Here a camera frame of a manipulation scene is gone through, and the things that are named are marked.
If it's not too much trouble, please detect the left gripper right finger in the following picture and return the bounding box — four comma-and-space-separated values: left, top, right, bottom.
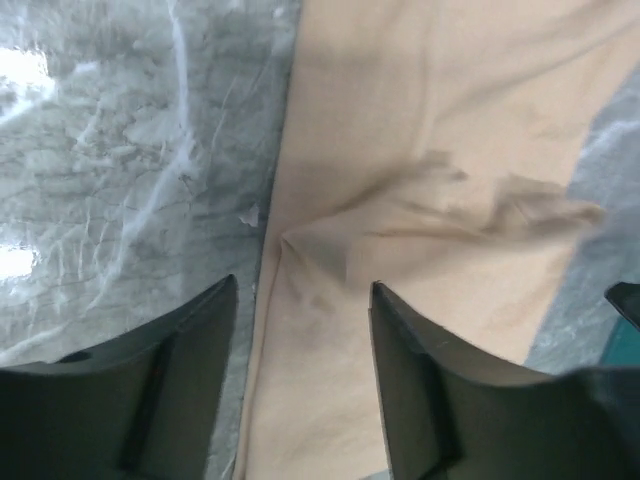
369, 283, 639, 479

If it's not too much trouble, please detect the beige t shirt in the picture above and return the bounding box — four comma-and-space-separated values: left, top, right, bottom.
234, 1, 639, 479

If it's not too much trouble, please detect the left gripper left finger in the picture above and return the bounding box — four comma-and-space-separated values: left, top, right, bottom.
1, 276, 238, 479

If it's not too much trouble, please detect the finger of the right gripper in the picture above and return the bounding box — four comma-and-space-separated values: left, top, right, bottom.
605, 282, 640, 330

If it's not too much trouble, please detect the teal plastic bin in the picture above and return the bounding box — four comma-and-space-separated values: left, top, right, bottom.
599, 318, 640, 367

